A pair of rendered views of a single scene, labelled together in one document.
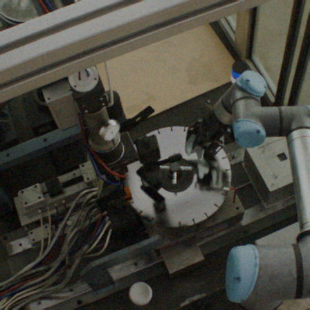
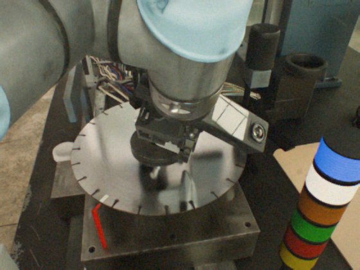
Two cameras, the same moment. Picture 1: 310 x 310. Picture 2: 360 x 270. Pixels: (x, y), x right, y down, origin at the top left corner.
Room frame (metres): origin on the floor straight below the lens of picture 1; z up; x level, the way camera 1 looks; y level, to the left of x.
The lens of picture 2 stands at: (0.74, -0.47, 1.33)
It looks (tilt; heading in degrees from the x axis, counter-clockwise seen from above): 39 degrees down; 94
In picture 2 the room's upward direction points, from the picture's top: straight up
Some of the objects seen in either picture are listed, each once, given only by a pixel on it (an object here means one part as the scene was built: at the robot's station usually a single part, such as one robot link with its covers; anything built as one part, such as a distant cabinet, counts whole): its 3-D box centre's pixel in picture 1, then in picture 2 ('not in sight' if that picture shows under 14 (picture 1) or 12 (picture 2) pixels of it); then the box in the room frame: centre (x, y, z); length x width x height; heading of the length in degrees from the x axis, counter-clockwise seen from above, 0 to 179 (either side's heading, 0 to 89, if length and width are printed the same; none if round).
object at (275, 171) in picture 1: (279, 167); not in sight; (0.70, -0.38, 0.82); 0.18 x 0.18 x 0.15; 14
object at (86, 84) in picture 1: (73, 58); not in sight; (0.77, 0.16, 1.45); 0.35 x 0.07 x 0.28; 14
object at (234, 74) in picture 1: (239, 70); (344, 153); (0.88, -0.26, 1.14); 0.05 x 0.04 x 0.03; 14
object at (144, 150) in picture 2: (175, 172); (159, 137); (0.68, -0.04, 0.96); 0.11 x 0.11 x 0.03
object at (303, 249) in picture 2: not in sight; (306, 234); (0.88, -0.26, 1.02); 0.05 x 0.04 x 0.03; 14
